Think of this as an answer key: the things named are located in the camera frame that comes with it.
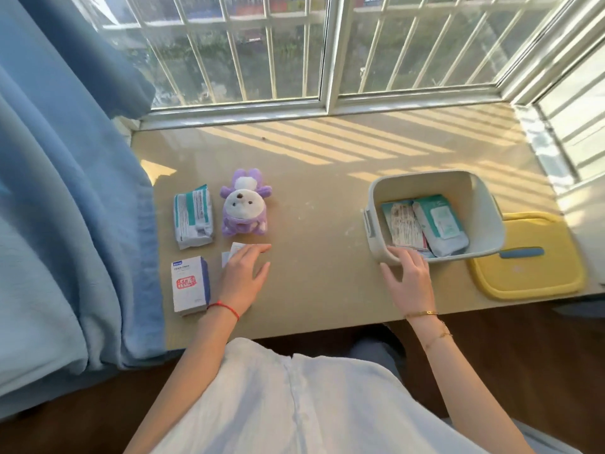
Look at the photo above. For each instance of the white shirt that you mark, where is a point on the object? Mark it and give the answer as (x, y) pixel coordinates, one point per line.
(307, 406)

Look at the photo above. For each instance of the white window frame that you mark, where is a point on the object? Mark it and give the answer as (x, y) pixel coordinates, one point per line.
(333, 51)

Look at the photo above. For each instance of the white plastic storage bin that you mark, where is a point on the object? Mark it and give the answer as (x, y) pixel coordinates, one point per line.
(482, 217)

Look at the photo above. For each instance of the blue curtain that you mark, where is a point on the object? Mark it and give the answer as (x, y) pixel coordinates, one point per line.
(71, 207)

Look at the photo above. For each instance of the person's right thumb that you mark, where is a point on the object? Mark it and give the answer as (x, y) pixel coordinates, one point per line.
(389, 275)

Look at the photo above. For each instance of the person's right forearm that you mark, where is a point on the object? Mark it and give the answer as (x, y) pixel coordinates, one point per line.
(468, 387)

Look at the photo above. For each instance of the small white paper sachet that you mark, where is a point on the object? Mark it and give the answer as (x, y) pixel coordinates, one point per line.
(228, 255)

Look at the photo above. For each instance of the purple white plush toy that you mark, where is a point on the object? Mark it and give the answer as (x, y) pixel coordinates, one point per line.
(245, 205)

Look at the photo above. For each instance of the white medicine box red label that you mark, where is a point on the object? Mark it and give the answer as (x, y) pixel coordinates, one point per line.
(188, 286)

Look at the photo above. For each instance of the white window security bars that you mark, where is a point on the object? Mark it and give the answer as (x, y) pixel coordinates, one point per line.
(270, 56)

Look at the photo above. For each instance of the person's right hand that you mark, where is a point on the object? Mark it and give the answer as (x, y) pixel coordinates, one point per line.
(413, 288)

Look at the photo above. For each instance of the person's left hand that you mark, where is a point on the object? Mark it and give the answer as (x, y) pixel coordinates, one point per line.
(238, 283)

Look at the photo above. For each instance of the flat printed pale packet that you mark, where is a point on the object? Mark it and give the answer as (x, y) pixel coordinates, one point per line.
(405, 226)

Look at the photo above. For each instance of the person's left forearm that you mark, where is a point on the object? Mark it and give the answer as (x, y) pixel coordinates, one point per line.
(189, 368)

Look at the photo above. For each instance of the teal white wet wipes pack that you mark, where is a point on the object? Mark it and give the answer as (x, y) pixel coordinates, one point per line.
(442, 224)

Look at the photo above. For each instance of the white teal striped wipes pack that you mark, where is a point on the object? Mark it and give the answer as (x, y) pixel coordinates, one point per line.
(193, 217)

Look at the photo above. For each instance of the person's left thumb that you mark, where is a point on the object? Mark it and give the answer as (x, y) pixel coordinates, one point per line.
(261, 276)

